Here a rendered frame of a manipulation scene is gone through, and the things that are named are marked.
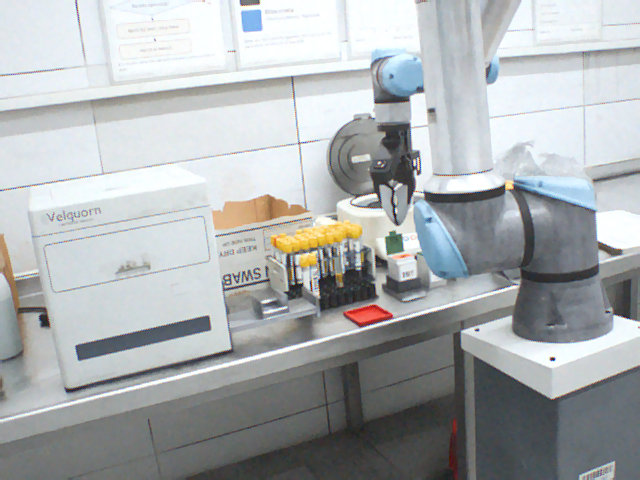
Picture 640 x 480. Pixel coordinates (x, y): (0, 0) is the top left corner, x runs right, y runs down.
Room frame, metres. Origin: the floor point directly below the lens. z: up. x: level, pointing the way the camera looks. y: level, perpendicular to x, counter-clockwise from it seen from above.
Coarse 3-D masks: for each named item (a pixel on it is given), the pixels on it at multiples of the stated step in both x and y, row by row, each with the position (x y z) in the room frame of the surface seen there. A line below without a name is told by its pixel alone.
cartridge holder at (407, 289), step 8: (392, 280) 1.23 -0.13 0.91; (400, 280) 1.21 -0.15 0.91; (408, 280) 1.22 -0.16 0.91; (416, 280) 1.22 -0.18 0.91; (384, 288) 1.26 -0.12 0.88; (392, 288) 1.23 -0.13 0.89; (400, 288) 1.21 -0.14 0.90; (408, 288) 1.22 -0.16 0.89; (416, 288) 1.22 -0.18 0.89; (400, 296) 1.20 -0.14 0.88; (408, 296) 1.20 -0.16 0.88; (416, 296) 1.20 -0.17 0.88; (424, 296) 1.21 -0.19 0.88
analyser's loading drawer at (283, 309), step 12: (276, 288) 1.14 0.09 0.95; (252, 300) 1.12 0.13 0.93; (276, 300) 1.14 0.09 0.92; (288, 300) 1.15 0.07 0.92; (300, 300) 1.15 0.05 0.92; (312, 300) 1.12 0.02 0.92; (240, 312) 1.12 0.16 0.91; (252, 312) 1.11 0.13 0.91; (264, 312) 1.07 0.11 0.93; (276, 312) 1.08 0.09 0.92; (288, 312) 1.09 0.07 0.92; (300, 312) 1.09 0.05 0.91; (312, 312) 1.11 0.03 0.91; (240, 324) 1.06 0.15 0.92; (252, 324) 1.06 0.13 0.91; (264, 324) 1.07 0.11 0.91
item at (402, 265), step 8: (392, 256) 1.25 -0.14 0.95; (400, 256) 1.24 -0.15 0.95; (408, 256) 1.24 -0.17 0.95; (392, 264) 1.24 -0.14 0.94; (400, 264) 1.22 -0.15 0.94; (408, 264) 1.22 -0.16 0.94; (416, 264) 1.23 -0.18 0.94; (392, 272) 1.24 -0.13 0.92; (400, 272) 1.22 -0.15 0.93; (408, 272) 1.22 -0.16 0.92; (416, 272) 1.23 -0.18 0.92
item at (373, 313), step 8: (376, 304) 1.17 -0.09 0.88; (344, 312) 1.15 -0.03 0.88; (352, 312) 1.16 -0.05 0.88; (360, 312) 1.16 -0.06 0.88; (368, 312) 1.15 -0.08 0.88; (376, 312) 1.15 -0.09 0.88; (384, 312) 1.14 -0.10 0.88; (352, 320) 1.12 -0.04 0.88; (360, 320) 1.12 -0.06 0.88; (368, 320) 1.10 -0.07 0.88; (376, 320) 1.10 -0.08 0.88; (384, 320) 1.11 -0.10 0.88
